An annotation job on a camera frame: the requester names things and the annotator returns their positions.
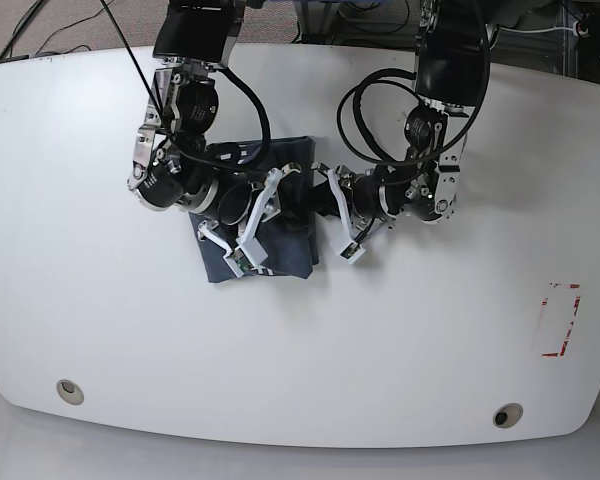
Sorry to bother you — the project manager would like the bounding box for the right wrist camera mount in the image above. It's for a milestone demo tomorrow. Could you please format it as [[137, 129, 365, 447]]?
[[197, 162, 301, 278]]

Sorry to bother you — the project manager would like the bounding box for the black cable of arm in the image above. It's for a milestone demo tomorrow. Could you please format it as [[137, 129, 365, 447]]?
[[169, 67, 274, 171], [337, 68, 431, 169]]

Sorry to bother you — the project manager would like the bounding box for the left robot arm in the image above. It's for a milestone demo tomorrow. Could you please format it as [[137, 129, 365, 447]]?
[[308, 1, 491, 225]]

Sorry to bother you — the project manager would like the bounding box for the right table cable grommet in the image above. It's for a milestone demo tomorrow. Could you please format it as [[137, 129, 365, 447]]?
[[493, 403, 524, 429]]

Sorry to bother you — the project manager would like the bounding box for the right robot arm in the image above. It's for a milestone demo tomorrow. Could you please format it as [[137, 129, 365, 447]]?
[[128, 1, 271, 225]]

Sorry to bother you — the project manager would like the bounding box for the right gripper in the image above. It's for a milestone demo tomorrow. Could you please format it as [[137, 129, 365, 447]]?
[[207, 177, 254, 226]]

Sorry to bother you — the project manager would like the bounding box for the table cable grommet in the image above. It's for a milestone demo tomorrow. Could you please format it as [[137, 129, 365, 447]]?
[[493, 403, 524, 429], [56, 379, 84, 406]]

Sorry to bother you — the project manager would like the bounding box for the aluminium frame structure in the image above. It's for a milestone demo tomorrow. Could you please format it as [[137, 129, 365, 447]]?
[[292, 1, 579, 78]]

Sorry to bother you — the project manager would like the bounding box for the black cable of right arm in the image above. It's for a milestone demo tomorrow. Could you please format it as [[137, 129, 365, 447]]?
[[169, 67, 274, 171]]

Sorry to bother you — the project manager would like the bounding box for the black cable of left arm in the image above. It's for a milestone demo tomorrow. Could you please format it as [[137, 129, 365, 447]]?
[[337, 68, 431, 169]]

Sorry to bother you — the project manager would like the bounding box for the left table cable grommet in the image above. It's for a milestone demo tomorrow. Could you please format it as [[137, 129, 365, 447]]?
[[56, 379, 84, 406]]

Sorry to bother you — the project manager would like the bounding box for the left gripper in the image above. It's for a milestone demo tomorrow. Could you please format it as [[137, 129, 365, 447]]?
[[307, 172, 395, 225]]

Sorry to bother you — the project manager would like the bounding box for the dark blue t-shirt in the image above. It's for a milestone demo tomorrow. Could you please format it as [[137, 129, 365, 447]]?
[[187, 134, 322, 285]]

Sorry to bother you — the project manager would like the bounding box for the red tape rectangle marking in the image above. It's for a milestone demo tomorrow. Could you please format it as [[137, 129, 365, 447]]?
[[535, 283, 582, 358]]

